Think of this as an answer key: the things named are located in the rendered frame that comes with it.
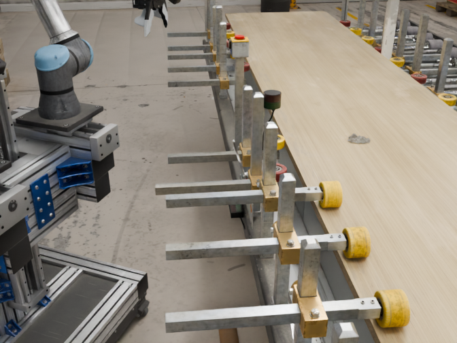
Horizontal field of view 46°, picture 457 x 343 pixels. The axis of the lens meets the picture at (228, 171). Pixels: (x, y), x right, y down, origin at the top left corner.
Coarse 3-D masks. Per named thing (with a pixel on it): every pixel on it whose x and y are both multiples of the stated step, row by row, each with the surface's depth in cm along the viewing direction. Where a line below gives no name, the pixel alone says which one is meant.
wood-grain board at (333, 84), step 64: (256, 64) 296; (320, 64) 296; (384, 64) 296; (320, 128) 216; (384, 128) 216; (448, 128) 216; (384, 192) 170; (448, 192) 170; (384, 256) 141; (448, 256) 141; (448, 320) 120
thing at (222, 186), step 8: (160, 184) 183; (168, 184) 183; (176, 184) 183; (184, 184) 183; (192, 184) 183; (200, 184) 183; (208, 184) 183; (216, 184) 183; (224, 184) 183; (232, 184) 183; (240, 184) 184; (248, 184) 184; (160, 192) 182; (168, 192) 182; (176, 192) 183; (184, 192) 183; (192, 192) 183; (200, 192) 184; (208, 192) 184
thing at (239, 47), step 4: (232, 40) 214; (236, 40) 214; (240, 40) 214; (244, 40) 214; (248, 40) 214; (232, 44) 214; (236, 44) 215; (240, 44) 215; (244, 44) 215; (248, 44) 215; (232, 48) 215; (236, 48) 215; (240, 48) 215; (244, 48) 216; (248, 48) 216; (232, 52) 216; (236, 52) 216; (240, 52) 216; (244, 52) 216; (248, 52) 217; (232, 56) 217; (236, 56) 217; (240, 56) 217; (244, 56) 217; (248, 56) 218
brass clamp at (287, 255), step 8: (272, 232) 143; (280, 232) 138; (288, 232) 138; (280, 240) 135; (296, 240) 135; (280, 248) 134; (288, 248) 132; (296, 248) 132; (280, 256) 134; (288, 256) 133; (296, 256) 133; (288, 264) 134
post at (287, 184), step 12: (288, 180) 131; (288, 192) 133; (288, 204) 134; (288, 216) 136; (288, 228) 138; (276, 264) 145; (276, 276) 146; (288, 276) 145; (276, 288) 147; (288, 288) 147; (276, 300) 149
